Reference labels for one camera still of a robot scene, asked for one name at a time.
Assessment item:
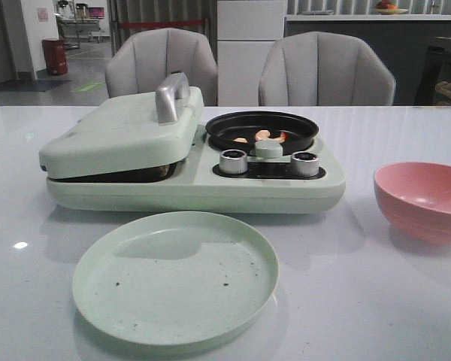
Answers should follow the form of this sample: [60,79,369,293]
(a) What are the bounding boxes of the orange shrimp pieces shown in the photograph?
[233,129,288,144]

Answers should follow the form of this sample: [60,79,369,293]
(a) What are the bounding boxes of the mint green breakfast maker lid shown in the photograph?
[39,73,204,180]

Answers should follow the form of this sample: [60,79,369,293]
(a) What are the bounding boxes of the pink plastic bowl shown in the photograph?
[374,162,451,244]

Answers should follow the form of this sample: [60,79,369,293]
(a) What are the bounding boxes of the mint green breakfast maker base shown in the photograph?
[46,126,346,214]

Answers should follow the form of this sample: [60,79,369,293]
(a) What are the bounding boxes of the left silver control knob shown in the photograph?
[219,149,247,174]

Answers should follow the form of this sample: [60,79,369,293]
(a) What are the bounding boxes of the silver control knob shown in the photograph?
[219,149,247,174]
[289,151,319,177]

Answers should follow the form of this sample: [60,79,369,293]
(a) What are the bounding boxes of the black round frying pan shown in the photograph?
[205,111,319,156]

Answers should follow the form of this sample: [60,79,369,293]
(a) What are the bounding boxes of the right silver control knob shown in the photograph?
[289,151,319,177]

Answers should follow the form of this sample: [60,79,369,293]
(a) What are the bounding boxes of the mint green round plate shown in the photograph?
[72,211,279,352]

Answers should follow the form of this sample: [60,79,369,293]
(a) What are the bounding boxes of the right grey upholstered chair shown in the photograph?
[258,32,396,106]

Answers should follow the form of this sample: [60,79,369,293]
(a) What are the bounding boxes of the grey upholstered chair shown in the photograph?
[105,28,218,106]
[258,32,396,106]

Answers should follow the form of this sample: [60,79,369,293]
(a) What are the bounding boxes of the left grey upholstered chair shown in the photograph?
[105,28,218,106]

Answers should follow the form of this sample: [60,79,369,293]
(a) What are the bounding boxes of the white refrigerator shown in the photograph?
[217,1,287,106]

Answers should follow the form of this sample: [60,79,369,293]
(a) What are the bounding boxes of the red barrier tape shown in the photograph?
[118,19,207,29]

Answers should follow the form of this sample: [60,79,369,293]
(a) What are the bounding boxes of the red trash bin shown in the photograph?
[42,38,68,75]

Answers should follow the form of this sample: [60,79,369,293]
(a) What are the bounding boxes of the grey kitchen counter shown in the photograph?
[284,14,451,105]

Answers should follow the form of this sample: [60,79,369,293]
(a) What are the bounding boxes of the fruit plate on counter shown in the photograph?
[372,0,408,15]

